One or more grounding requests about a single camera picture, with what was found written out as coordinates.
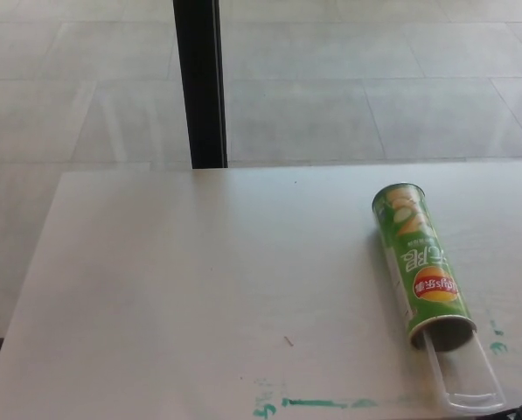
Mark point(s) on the black window frame post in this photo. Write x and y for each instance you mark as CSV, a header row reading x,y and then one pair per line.
x,y
200,87

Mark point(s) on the green chips can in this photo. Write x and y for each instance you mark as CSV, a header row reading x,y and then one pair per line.
x,y
420,260

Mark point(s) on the clear plastic chips tray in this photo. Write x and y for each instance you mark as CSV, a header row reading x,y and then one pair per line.
x,y
466,380

